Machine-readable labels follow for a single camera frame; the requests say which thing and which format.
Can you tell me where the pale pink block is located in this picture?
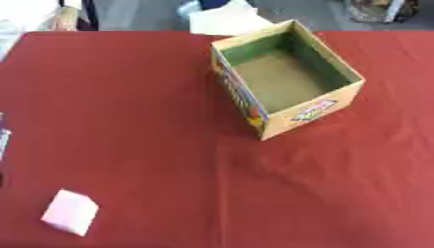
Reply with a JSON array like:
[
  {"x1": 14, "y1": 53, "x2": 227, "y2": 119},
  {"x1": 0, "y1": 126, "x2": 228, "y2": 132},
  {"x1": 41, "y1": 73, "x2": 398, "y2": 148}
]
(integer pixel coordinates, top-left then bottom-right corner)
[{"x1": 39, "y1": 188, "x2": 102, "y2": 237}]

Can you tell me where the white paper sheet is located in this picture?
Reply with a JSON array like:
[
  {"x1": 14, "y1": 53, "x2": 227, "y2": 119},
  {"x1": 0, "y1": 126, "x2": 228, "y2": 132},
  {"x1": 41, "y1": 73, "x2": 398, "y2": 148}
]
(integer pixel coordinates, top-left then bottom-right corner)
[{"x1": 186, "y1": 3, "x2": 275, "y2": 37}]

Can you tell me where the tan cardboard box green inside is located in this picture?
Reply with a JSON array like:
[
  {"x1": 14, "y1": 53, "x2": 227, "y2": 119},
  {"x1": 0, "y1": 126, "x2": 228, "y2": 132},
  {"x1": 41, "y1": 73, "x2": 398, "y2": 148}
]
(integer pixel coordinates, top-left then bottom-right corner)
[{"x1": 208, "y1": 18, "x2": 366, "y2": 141}]

